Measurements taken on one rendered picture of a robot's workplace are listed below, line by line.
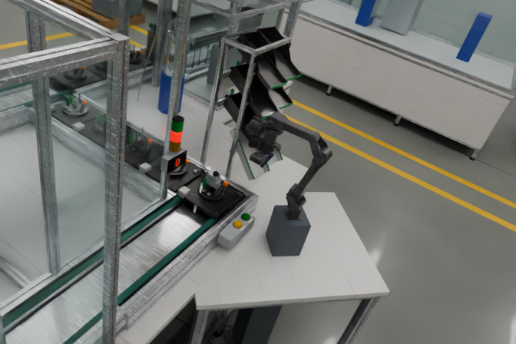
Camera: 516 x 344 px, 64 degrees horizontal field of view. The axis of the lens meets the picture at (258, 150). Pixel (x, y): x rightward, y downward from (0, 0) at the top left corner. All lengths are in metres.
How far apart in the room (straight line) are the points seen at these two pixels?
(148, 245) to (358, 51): 4.29
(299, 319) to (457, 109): 3.48
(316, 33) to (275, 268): 4.23
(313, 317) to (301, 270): 1.01
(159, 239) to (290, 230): 0.58
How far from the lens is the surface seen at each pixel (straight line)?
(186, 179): 2.14
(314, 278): 2.00
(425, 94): 5.53
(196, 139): 2.65
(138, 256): 1.84
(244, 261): 1.96
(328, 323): 2.99
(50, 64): 0.77
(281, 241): 1.94
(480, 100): 5.48
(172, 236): 1.92
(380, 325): 3.16
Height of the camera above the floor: 2.31
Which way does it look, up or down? 33 degrees down
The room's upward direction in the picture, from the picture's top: 15 degrees clockwise
